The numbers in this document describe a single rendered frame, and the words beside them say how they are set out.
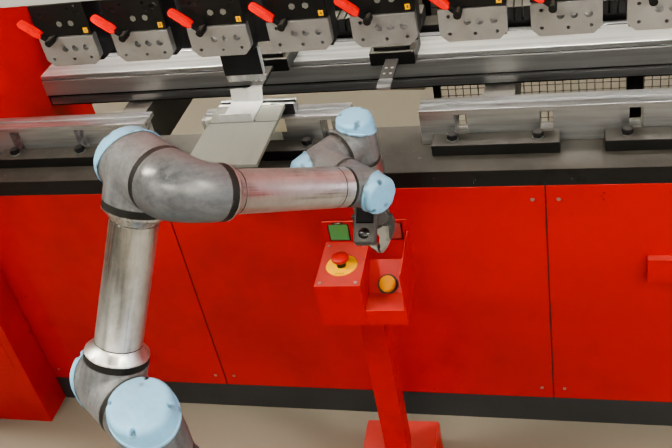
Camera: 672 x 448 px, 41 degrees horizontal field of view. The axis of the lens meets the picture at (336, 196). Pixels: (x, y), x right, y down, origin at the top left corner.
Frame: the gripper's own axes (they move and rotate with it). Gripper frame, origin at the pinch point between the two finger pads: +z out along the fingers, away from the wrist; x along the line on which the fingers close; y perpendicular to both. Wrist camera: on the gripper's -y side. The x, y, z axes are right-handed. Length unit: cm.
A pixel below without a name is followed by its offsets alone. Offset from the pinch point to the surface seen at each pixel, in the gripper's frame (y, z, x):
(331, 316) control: -6.4, 14.5, 12.6
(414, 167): 26.4, -1.4, -5.5
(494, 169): 24.2, -1.5, -24.4
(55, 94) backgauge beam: 66, -3, 107
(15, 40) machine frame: 78, -16, 120
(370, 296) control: -1.5, 13.2, 4.0
